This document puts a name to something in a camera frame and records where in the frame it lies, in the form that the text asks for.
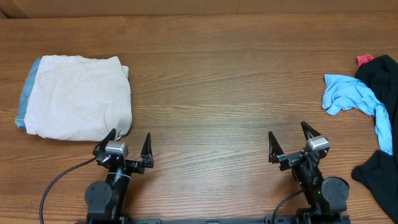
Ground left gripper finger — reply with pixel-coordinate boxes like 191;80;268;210
93;128;116;156
141;133;154;168

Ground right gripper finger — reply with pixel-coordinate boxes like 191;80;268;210
300;121;321;140
268;131;285;164

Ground black t-shirt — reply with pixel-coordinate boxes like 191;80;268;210
351;55;397;223

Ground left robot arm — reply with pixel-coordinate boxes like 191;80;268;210
85;129;154;223

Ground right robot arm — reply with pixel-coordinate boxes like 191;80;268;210
264;121;351;224

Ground light blue garment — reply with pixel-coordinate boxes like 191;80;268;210
322;74;393;156

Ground folded beige garment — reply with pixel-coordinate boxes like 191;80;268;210
24;55;132;141

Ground red garment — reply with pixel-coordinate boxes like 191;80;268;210
356;54;375;67

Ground folded blue jeans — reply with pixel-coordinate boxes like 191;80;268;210
15;58;41;129

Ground left black cable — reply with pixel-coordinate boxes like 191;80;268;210
39;156;98;224

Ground black cable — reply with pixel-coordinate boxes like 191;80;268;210
271;189;304;224
39;156;98;224

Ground right black cable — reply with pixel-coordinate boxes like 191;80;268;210
271;189;304;224

